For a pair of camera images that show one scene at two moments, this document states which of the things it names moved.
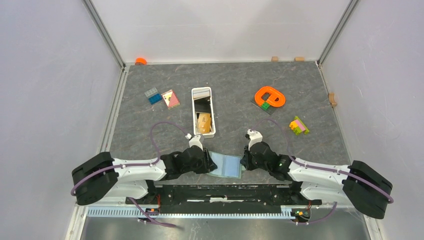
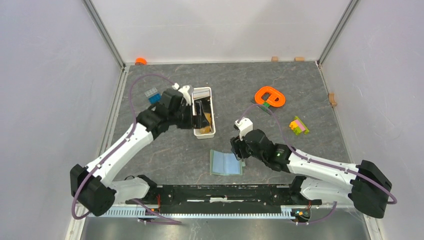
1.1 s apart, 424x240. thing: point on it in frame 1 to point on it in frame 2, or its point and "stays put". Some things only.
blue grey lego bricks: x=153 y=97 stays put
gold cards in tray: x=204 y=123 stays put
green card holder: x=227 y=166 stays put
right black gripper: x=246 y=160 to x=236 y=144
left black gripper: x=208 y=164 to x=200 y=120
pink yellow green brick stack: x=298 y=126 stays put
